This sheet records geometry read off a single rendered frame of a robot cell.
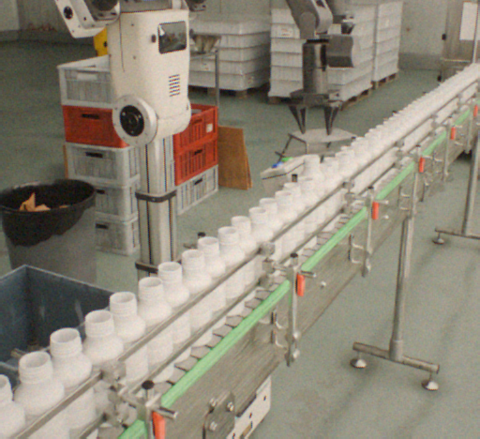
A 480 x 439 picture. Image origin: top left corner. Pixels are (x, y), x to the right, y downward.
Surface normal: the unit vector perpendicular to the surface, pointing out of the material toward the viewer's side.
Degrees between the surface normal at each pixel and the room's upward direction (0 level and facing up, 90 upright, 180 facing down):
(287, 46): 90
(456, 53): 90
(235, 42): 89
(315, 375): 0
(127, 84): 101
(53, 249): 94
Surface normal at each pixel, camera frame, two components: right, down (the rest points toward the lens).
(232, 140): -0.46, 0.50
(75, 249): 0.73, 0.29
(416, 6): -0.49, 0.29
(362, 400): 0.00, -0.94
